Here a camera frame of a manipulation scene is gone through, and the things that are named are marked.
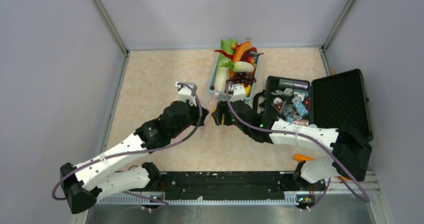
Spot clear zip bag pink dots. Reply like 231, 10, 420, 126
200, 92, 219, 138

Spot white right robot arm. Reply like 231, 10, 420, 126
211, 101, 372, 190

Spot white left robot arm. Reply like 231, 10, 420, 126
60, 101, 209, 214

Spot light blue plastic basket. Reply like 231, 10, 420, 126
207, 51, 262, 103

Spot yellow toy bell pepper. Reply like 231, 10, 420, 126
243, 84, 252, 97

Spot green white toy cabbage stalk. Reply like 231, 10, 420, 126
213, 39, 238, 93

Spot dark red toy grapes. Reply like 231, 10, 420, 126
226, 72, 257, 87

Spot black red all-in triangle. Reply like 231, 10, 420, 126
271, 101, 286, 114

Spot clear round dealer button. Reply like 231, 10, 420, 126
282, 104, 297, 117

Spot blue green chip row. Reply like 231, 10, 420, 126
278, 79, 294, 88

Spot red toy chili pepper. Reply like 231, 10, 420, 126
214, 49, 234, 59

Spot light blue chip stack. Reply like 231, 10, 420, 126
293, 101, 309, 117

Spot purple chip row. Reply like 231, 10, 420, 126
293, 81, 309, 90

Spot black poker chip case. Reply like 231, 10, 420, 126
253, 69, 374, 141

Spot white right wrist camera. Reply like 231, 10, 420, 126
228, 84, 246, 102

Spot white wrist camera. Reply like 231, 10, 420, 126
228, 84, 246, 102
175, 82, 198, 106

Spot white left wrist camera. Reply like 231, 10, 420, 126
175, 82, 198, 106

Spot orange handled tool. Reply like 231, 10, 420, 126
293, 154, 314, 162

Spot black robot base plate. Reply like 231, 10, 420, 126
133, 171, 326, 201

